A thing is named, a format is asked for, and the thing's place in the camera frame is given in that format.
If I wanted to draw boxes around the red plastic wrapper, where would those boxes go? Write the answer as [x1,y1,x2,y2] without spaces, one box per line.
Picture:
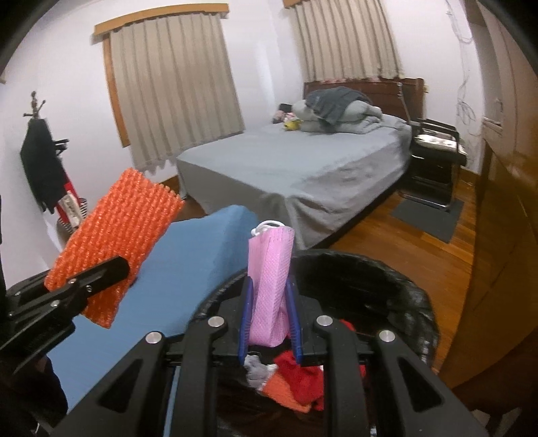
[273,319,358,412]

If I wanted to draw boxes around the black metal chair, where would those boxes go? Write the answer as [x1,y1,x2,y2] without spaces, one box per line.
[399,118,468,211]

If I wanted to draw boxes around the red and white bag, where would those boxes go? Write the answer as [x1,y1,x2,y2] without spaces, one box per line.
[54,168,82,230]

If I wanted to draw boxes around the blue cloth covered platform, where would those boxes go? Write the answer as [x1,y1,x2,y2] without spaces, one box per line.
[46,205,259,437]

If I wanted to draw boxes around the grey floor mat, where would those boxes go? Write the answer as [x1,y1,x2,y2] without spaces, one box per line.
[391,195,465,243]

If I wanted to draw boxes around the white tissue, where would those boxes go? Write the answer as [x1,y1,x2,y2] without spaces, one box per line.
[244,354,278,389]

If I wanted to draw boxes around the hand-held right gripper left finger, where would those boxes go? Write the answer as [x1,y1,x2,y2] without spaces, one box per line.
[50,277,255,437]

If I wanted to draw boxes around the grey sheeted bed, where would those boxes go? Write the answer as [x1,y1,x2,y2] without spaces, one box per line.
[176,113,415,250]

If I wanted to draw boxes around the orange foam net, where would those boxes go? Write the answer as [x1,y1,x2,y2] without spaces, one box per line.
[261,372,314,414]
[44,168,186,329]

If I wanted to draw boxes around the black hanging coat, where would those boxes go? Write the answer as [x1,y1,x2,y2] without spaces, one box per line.
[20,120,64,213]

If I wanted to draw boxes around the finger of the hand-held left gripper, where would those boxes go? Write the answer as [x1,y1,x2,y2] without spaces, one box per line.
[8,257,129,324]
[6,272,49,304]

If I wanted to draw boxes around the striped basket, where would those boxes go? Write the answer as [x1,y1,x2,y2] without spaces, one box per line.
[56,197,89,234]

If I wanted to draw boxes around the wide beige curtain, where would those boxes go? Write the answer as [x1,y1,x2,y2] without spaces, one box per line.
[108,16,245,173]

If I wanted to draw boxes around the thin metal pole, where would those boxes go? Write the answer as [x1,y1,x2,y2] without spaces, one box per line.
[395,82,417,126]

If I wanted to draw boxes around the brown wooden wardrobe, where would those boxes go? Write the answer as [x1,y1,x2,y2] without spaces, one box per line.
[439,0,538,416]

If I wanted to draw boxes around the narrow beige curtain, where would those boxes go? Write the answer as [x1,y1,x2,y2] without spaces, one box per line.
[294,0,404,82]

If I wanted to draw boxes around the wooden coat stand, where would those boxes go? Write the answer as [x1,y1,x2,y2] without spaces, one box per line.
[23,90,47,122]

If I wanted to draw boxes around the pink mesh bag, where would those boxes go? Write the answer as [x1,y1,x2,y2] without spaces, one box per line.
[248,221,296,347]

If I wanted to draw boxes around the white wall cables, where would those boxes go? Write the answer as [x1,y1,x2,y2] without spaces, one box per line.
[446,0,484,139]

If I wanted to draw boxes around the dark wooden nightstand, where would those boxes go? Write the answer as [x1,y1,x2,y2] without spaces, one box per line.
[410,153,454,200]

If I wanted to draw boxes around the grey folded duvet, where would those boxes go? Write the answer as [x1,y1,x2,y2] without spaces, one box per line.
[292,98,385,134]

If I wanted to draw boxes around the black lined trash bin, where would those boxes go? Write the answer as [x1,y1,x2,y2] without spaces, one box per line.
[185,249,440,437]

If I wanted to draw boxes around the dark grey blanket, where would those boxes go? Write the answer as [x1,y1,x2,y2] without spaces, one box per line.
[306,87,373,126]

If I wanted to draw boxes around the wooden headboard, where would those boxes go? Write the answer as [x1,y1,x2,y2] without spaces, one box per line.
[303,78,425,124]

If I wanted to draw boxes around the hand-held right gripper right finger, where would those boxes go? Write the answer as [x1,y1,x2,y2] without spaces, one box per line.
[286,281,490,437]

